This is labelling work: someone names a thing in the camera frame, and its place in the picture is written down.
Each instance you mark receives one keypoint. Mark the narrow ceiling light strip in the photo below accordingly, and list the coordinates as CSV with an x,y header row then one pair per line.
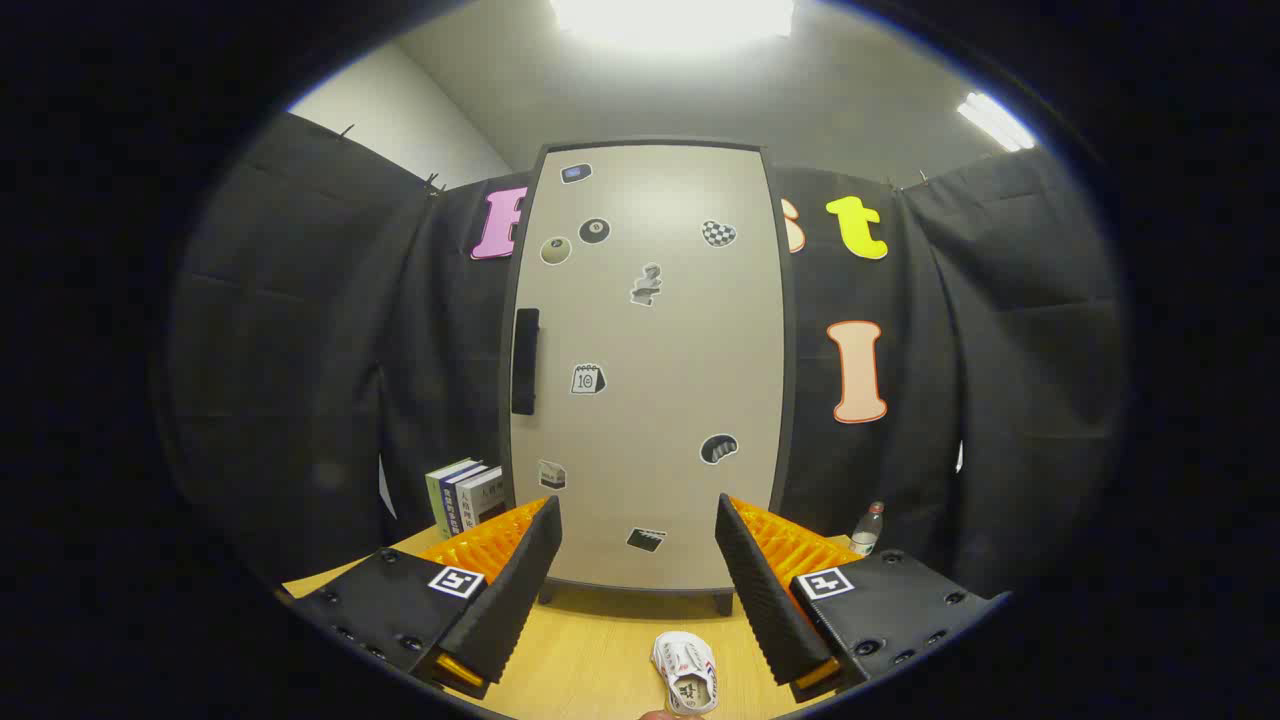
x,y
995,122

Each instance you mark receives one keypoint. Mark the beige shoe cabinet door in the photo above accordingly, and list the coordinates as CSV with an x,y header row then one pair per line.
x,y
660,400

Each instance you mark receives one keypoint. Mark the dark grey shoe cabinet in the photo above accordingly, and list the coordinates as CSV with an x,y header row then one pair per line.
x,y
789,380

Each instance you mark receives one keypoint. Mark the clear plastic water bottle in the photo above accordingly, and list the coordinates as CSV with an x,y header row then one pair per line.
x,y
866,535

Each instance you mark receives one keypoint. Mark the white canvas shoe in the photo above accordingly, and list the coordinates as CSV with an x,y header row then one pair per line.
x,y
680,660

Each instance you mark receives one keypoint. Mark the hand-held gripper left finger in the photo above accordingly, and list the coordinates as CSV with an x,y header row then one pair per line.
x,y
515,585

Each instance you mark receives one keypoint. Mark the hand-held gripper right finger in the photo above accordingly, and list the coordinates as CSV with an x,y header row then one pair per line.
x,y
765,590

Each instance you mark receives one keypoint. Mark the large ceiling light panel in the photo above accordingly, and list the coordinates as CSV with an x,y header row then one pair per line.
x,y
670,18

